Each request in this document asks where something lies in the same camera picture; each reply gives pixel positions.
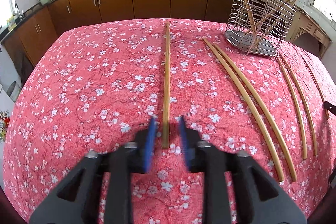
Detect wooden chopstick eight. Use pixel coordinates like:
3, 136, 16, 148
279, 52, 319, 157

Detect wooden chopstick four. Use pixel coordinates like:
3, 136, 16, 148
202, 36, 285, 183

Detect wooden chopstick five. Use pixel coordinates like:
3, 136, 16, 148
210, 44, 297, 182

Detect wooden chopstick seven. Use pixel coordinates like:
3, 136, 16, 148
275, 55, 308, 160

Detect wooden chopstick three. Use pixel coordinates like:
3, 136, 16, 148
162, 22, 170, 148

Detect wooden chopstick two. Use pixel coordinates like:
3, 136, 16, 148
247, 0, 297, 53

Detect wooden chopstick six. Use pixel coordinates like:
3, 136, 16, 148
240, 0, 297, 46

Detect cream old wooden table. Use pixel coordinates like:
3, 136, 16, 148
285, 6, 331, 60

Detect red floral tablecloth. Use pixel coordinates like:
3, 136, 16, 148
3, 19, 335, 221

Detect flower decal white cabinet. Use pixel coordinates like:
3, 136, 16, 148
0, 110, 10, 142

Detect white plastic bucket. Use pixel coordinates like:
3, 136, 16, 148
6, 81, 22, 102

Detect lower wooden cabinets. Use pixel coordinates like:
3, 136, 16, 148
1, 0, 233, 71

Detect yellow detergent bottle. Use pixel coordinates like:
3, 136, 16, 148
7, 16, 17, 32

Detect metal wire utensil holder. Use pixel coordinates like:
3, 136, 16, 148
225, 0, 296, 57

